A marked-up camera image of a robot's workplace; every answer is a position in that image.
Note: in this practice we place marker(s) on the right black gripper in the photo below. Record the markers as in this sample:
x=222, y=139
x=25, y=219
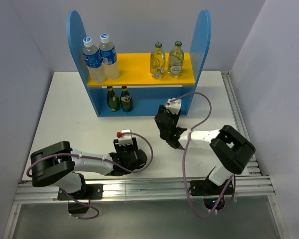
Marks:
x=162, y=108

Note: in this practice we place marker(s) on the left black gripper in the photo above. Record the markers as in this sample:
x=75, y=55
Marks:
x=118, y=147

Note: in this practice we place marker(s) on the green perrier bottle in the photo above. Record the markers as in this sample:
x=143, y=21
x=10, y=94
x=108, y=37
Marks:
x=112, y=99
x=126, y=100

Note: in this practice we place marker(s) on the green Perrier bottle front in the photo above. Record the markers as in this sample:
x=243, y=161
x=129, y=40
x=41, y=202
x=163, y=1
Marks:
x=112, y=99

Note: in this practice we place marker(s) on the clear Chang soda bottle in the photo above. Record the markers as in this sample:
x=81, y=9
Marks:
x=157, y=61
x=175, y=60

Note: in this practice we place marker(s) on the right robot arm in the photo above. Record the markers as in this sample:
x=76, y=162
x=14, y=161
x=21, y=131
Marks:
x=231, y=148

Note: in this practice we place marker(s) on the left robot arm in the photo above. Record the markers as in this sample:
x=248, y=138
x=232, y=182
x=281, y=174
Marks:
x=61, y=165

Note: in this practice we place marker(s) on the blue and yellow wooden shelf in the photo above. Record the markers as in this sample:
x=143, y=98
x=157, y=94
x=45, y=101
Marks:
x=147, y=92

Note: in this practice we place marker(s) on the left plastic water bottle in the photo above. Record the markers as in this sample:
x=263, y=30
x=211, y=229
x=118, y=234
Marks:
x=93, y=61

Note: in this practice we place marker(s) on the plastic water bottle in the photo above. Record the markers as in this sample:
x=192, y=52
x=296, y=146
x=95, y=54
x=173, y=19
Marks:
x=109, y=57
x=93, y=61

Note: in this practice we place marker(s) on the right plastic water bottle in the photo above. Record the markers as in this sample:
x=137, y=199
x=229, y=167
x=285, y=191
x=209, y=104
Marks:
x=109, y=57

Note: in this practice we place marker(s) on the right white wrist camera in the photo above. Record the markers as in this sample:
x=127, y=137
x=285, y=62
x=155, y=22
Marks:
x=173, y=106

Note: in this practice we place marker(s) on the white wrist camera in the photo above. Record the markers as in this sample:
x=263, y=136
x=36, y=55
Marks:
x=124, y=137
x=173, y=106

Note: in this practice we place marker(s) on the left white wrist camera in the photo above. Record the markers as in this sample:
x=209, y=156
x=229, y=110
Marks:
x=124, y=137

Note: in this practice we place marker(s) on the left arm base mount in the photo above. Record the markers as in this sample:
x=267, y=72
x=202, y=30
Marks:
x=91, y=192

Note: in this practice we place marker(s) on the aluminium front rail frame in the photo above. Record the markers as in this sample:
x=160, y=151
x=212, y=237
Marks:
x=148, y=209

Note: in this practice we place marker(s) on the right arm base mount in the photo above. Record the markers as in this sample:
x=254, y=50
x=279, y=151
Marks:
x=207, y=188

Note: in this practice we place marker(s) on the aluminium right side rail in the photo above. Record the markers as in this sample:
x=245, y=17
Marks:
x=252, y=166

